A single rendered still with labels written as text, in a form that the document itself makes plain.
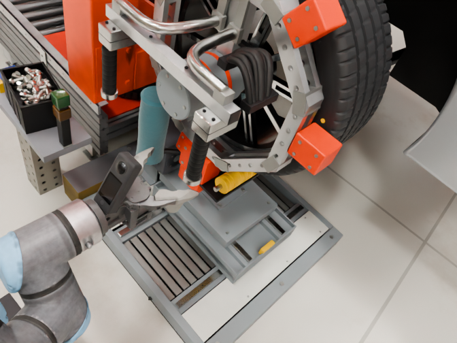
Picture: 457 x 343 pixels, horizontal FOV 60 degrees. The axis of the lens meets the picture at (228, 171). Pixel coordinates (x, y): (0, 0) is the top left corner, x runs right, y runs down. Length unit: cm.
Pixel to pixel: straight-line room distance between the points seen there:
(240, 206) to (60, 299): 97
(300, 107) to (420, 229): 149
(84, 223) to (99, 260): 92
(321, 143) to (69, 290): 60
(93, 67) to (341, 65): 76
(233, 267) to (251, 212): 22
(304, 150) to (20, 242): 61
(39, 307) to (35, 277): 6
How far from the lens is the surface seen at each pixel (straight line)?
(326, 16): 83
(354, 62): 94
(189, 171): 90
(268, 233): 165
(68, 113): 129
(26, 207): 181
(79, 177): 171
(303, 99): 88
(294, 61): 88
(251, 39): 108
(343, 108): 95
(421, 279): 210
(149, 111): 114
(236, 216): 155
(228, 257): 154
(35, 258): 72
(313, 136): 94
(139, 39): 93
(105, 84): 108
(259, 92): 82
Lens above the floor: 147
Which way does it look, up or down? 48 degrees down
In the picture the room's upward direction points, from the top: 20 degrees clockwise
